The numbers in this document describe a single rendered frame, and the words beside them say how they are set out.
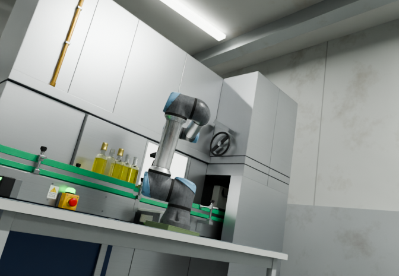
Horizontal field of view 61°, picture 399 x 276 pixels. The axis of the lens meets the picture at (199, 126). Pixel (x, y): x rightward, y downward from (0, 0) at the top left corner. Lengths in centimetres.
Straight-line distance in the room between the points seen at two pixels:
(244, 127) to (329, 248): 172
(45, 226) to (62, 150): 84
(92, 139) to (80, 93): 29
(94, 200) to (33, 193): 31
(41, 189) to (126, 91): 94
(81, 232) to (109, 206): 54
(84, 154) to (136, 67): 73
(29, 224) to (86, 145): 91
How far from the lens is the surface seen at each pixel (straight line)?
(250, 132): 272
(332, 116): 426
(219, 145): 279
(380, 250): 370
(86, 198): 186
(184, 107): 169
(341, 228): 386
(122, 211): 198
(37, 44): 217
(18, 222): 134
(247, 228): 271
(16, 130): 204
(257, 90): 287
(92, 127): 219
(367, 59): 439
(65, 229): 139
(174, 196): 165
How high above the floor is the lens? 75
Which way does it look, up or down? 18 degrees up
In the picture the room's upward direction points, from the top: 11 degrees clockwise
